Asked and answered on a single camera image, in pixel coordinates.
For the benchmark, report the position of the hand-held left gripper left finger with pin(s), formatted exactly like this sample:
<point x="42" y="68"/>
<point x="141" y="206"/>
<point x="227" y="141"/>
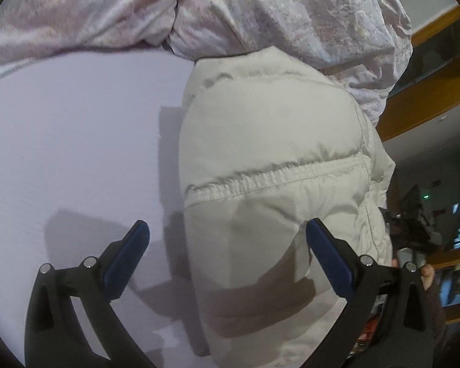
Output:
<point x="126" y="264"/>

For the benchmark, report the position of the wooden shelf unit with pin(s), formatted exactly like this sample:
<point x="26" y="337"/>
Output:
<point x="425" y="99"/>

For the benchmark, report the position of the cream puffer jacket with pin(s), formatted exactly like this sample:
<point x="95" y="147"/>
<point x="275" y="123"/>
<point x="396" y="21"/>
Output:
<point x="272" y="142"/>

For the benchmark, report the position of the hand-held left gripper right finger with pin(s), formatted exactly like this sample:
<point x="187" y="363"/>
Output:
<point x="329" y="264"/>

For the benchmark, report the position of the person's right hand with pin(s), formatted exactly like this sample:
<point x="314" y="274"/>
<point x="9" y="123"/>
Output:
<point x="428" y="276"/>

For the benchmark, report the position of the pink patterned duvet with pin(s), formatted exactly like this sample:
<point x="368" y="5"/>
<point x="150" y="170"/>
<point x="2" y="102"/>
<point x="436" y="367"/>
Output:
<point x="272" y="15"/>

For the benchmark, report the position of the person's right forearm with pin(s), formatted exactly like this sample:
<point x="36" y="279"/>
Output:
<point x="437" y="314"/>

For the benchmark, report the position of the lavender bed sheet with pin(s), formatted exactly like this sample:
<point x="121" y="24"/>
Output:
<point x="80" y="142"/>

